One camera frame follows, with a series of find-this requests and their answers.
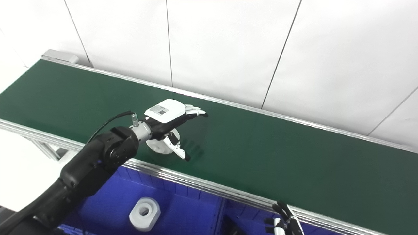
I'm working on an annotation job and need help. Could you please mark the green conveyor belt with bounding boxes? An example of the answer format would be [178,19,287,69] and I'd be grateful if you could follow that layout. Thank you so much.
[0,56,418,235]
[0,59,418,235]

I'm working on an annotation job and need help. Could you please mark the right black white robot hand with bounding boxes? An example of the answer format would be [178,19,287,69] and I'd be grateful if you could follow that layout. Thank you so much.
[264,201,305,235]

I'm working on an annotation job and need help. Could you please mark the blue bin holding black part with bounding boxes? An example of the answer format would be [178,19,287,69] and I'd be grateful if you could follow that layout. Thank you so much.
[218,198,348,235]

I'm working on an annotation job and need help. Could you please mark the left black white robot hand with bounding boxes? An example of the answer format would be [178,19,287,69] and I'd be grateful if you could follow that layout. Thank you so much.
[144,99,209,162]

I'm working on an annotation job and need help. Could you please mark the grey conveyor end cover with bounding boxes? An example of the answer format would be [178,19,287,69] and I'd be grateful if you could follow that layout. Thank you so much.
[41,49,79,64]

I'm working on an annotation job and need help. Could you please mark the blue bin holding white parts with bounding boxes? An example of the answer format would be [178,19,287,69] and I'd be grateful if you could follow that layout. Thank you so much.
[58,166,226,235]

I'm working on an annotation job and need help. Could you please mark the white round plastic part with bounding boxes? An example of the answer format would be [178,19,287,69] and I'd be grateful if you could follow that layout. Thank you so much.
[129,197,161,232]
[146,128,181,155]

